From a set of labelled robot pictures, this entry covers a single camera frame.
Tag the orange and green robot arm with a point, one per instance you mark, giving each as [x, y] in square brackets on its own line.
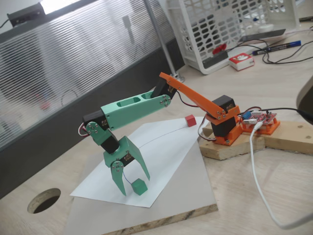
[137, 110]

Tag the red and white small box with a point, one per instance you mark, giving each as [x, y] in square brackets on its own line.
[240, 61]

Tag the black box device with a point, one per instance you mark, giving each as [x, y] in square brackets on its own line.
[27, 14]

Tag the silver partition post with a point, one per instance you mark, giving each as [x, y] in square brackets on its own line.
[158, 24]

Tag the light wooden base plank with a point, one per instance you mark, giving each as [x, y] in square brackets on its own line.
[293, 137]

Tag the orange circuit board holder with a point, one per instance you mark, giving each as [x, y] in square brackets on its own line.
[271, 128]

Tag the blue and black marker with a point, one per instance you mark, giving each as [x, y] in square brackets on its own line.
[281, 46]

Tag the dark flat tablet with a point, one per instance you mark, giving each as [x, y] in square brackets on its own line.
[264, 35]

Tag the black and red stapler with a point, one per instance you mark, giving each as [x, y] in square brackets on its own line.
[216, 58]

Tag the grey frosted desk partition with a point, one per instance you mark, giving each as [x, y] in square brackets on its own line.
[73, 73]

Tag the white plastic basket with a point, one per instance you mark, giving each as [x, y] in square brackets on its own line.
[292, 14]

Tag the green cube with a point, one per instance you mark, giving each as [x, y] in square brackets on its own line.
[140, 187]

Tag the grey rounded object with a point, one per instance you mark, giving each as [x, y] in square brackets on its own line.
[306, 98]

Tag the light wooden base block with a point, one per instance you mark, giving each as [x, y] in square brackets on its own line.
[232, 151]

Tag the red cube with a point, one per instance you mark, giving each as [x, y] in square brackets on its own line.
[190, 121]

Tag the white paper sheet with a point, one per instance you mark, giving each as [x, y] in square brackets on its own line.
[159, 166]

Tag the red circuit board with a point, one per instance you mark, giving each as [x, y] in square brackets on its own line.
[259, 117]

